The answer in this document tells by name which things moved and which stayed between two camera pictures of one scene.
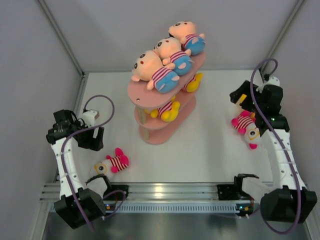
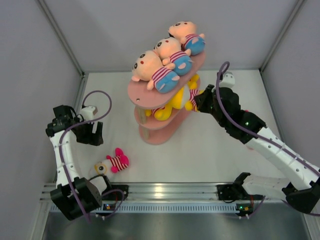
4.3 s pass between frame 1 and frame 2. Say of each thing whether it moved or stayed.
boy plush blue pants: stayed
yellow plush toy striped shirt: moved
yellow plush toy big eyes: moved
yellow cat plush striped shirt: moved
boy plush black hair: stayed
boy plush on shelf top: stayed
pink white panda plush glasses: stayed
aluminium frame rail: stayed
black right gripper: moved
